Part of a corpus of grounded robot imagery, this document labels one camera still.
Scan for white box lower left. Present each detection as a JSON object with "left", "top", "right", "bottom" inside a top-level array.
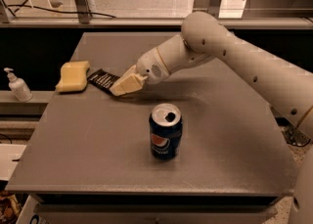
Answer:
[{"left": 0, "top": 144, "right": 25, "bottom": 181}]

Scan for blue pepsi can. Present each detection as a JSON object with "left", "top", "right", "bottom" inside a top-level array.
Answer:
[{"left": 149, "top": 103, "right": 183, "bottom": 160}]

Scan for black cable behind table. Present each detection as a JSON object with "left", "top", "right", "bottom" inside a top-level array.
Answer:
[{"left": 0, "top": 0, "right": 117, "bottom": 20}]

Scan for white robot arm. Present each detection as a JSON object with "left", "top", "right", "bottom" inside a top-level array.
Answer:
[{"left": 110, "top": 12, "right": 313, "bottom": 139}]

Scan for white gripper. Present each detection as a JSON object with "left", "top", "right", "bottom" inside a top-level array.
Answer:
[{"left": 110, "top": 48, "right": 170, "bottom": 96}]

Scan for white pump lotion bottle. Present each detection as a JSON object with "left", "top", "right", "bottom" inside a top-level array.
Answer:
[{"left": 4, "top": 67, "right": 32, "bottom": 102}]

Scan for black cables on floor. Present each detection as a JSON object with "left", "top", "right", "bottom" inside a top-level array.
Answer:
[{"left": 282, "top": 123, "right": 312, "bottom": 148}]

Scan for yellow sponge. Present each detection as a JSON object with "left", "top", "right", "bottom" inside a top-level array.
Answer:
[{"left": 56, "top": 61, "right": 90, "bottom": 93}]

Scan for black rxbar chocolate wrapper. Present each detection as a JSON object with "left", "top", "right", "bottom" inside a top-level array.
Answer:
[{"left": 87, "top": 69, "right": 119, "bottom": 95}]

